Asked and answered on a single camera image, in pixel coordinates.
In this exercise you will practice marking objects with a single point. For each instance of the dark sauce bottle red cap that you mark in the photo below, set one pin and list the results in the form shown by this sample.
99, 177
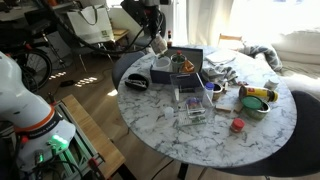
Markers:
169, 38

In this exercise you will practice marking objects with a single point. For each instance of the purple pouch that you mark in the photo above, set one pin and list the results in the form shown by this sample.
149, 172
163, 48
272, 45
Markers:
193, 102

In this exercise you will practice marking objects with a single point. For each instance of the red clamp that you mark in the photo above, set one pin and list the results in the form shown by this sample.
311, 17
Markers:
95, 165

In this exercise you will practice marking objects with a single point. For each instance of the small wooden block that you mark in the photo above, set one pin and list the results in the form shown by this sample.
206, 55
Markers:
223, 108

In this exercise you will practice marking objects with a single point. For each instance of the round white marble table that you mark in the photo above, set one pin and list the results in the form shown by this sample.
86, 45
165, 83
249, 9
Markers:
293, 143

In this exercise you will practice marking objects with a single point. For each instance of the orange snack bag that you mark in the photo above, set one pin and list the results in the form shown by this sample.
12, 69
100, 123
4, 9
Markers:
187, 66

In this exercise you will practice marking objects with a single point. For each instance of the bicycle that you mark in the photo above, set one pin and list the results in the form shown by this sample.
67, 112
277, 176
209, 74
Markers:
33, 66

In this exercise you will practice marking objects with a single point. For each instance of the navy cardboard box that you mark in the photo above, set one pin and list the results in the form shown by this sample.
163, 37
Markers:
163, 77

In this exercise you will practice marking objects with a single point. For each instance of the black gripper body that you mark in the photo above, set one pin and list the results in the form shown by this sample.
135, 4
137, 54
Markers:
154, 18

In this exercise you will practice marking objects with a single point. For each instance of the gray upholstered chair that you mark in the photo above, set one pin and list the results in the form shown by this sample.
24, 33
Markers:
125, 66

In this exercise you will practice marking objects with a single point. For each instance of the small red cap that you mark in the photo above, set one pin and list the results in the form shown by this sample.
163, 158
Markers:
237, 125

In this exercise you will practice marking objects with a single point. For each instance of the gray striped blanket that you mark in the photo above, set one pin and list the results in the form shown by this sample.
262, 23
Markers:
266, 55

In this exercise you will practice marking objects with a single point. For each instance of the white pouch brown print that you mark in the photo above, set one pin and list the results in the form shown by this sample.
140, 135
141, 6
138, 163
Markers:
160, 45

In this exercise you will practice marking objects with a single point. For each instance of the wooden workbench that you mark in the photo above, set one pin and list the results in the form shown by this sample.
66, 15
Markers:
93, 136

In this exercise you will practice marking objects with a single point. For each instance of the clear plastic lid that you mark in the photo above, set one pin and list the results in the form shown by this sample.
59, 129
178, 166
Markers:
191, 120

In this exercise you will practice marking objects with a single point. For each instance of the green bottle red cap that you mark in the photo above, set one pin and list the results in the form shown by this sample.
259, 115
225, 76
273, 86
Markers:
178, 61

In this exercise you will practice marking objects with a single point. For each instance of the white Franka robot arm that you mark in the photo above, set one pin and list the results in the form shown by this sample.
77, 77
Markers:
20, 100

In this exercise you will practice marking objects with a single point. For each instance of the white sofa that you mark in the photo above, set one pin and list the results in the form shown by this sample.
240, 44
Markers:
300, 46

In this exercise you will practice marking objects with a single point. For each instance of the white paper sheets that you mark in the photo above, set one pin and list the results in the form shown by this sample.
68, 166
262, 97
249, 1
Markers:
220, 56

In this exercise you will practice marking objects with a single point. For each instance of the yellow canister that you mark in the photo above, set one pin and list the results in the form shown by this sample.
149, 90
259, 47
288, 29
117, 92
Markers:
258, 92

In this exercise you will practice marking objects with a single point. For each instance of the wooden chair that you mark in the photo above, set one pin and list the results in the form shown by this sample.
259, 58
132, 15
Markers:
230, 38

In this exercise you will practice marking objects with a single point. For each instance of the metal bowl green lid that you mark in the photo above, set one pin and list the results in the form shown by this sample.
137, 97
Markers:
254, 106

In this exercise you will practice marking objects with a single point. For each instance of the clear bottle blue cap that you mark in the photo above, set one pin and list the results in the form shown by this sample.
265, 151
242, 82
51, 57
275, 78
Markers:
208, 95

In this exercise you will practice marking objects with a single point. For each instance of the white curtain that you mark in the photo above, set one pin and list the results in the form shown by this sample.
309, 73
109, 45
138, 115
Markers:
208, 20

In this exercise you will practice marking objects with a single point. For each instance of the transparent plastic box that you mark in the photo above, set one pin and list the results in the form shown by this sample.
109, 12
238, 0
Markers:
186, 83

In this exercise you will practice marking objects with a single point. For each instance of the small clear cup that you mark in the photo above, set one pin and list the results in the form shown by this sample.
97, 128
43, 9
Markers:
169, 112

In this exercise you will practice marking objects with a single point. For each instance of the white shopping bag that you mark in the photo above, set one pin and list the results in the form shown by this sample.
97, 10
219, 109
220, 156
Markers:
91, 25

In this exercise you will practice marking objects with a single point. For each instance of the small red wrapper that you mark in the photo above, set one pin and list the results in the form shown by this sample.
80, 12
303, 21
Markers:
242, 83

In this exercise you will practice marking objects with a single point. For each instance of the gray striped cloth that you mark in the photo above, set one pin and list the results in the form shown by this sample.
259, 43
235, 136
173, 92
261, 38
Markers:
220, 74

